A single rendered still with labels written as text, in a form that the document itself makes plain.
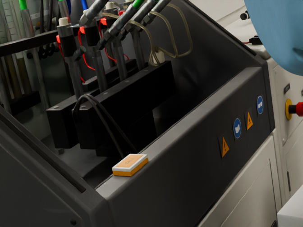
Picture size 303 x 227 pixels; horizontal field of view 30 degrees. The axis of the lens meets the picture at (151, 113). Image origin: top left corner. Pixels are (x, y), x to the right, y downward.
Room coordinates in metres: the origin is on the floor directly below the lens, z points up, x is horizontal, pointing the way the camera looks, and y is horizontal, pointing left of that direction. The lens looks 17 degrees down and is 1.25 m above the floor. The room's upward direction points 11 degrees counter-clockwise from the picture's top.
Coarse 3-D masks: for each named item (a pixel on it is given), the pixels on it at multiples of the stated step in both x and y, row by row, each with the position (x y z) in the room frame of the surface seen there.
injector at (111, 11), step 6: (108, 12) 1.18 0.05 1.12; (114, 12) 1.19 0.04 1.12; (108, 18) 1.19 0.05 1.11; (114, 18) 1.18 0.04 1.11; (108, 24) 1.19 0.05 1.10; (120, 30) 1.19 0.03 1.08; (126, 30) 1.18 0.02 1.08; (120, 36) 1.18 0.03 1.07; (114, 42) 1.19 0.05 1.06; (120, 42) 1.19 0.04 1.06; (114, 48) 1.19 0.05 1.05; (120, 48) 1.19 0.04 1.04; (120, 54) 1.19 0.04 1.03; (120, 60) 1.19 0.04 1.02; (120, 66) 1.19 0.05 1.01; (120, 72) 1.19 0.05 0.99; (126, 72) 1.19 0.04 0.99; (120, 78) 1.19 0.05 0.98; (126, 78) 1.19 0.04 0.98
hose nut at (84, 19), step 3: (84, 15) 1.02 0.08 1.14; (81, 18) 1.02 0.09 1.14; (84, 18) 1.02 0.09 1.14; (87, 18) 1.02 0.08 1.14; (81, 21) 1.03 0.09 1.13; (84, 21) 1.02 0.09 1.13; (87, 21) 1.02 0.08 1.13; (90, 21) 1.02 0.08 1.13; (84, 24) 1.02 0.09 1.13; (87, 24) 1.03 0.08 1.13
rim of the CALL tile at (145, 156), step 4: (128, 156) 0.77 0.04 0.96; (144, 156) 0.75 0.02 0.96; (140, 160) 0.74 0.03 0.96; (116, 164) 0.74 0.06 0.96; (136, 164) 0.73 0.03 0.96; (112, 168) 0.73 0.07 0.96; (116, 168) 0.73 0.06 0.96; (120, 168) 0.73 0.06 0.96; (124, 168) 0.72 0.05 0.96; (128, 168) 0.72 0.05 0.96; (132, 168) 0.72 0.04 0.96
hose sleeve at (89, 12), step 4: (96, 0) 1.01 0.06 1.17; (100, 0) 1.00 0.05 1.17; (104, 0) 1.00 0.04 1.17; (108, 0) 1.00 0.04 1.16; (92, 4) 1.01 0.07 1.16; (96, 4) 1.00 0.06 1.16; (100, 4) 1.00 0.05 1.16; (104, 4) 1.00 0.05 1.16; (92, 8) 1.01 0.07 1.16; (96, 8) 1.01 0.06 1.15; (100, 8) 1.01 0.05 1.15; (88, 12) 1.02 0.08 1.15; (92, 12) 1.01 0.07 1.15; (96, 12) 1.01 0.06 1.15; (88, 16) 1.02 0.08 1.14; (92, 16) 1.02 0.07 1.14
